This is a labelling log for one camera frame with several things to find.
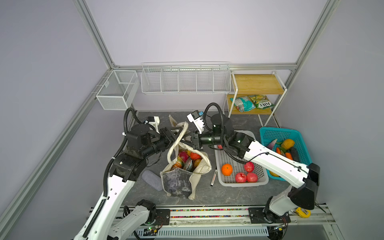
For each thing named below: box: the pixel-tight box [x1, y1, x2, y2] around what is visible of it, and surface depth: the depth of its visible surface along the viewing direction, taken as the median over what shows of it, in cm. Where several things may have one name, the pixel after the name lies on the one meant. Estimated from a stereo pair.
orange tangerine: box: [221, 163, 233, 177], surface depth 86 cm
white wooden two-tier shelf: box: [222, 70, 288, 127], surface depth 96 cm
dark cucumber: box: [290, 147, 301, 163], surface depth 92 cm
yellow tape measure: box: [295, 207, 312, 218], surface depth 75 cm
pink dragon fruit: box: [179, 151, 189, 163], surface depth 88 cm
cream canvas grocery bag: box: [160, 114, 212, 200], surface depth 67 cm
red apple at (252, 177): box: [246, 172, 259, 183], surface depth 82 cm
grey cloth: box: [141, 170, 163, 191], surface depth 86 cm
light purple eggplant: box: [267, 138, 278, 150], surface depth 101 cm
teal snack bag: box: [230, 96, 256, 113], surface depth 101 cm
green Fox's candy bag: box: [248, 94, 275, 109], surface depth 103 cm
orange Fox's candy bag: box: [171, 156, 184, 171], surface depth 81 cm
